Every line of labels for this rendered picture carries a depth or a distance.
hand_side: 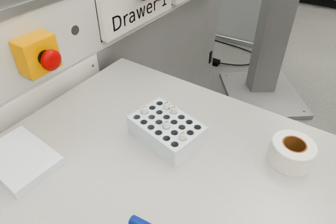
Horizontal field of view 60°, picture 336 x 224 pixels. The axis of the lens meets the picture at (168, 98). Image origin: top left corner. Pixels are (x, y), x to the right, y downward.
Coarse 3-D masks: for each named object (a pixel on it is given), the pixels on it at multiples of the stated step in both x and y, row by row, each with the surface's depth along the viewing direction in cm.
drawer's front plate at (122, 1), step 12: (96, 0) 66; (108, 0) 67; (120, 0) 70; (132, 0) 74; (144, 0) 78; (168, 0) 88; (108, 12) 68; (120, 12) 72; (144, 12) 80; (156, 12) 85; (108, 24) 70; (132, 24) 77; (108, 36) 71
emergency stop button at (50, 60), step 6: (42, 54) 52; (48, 54) 52; (54, 54) 53; (42, 60) 52; (48, 60) 52; (54, 60) 53; (60, 60) 54; (42, 66) 53; (48, 66) 53; (54, 66) 54
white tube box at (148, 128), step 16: (160, 112) 55; (128, 128) 54; (144, 128) 50; (160, 128) 50; (176, 128) 50; (192, 128) 50; (144, 144) 52; (160, 144) 48; (176, 144) 48; (192, 144) 49; (176, 160) 47
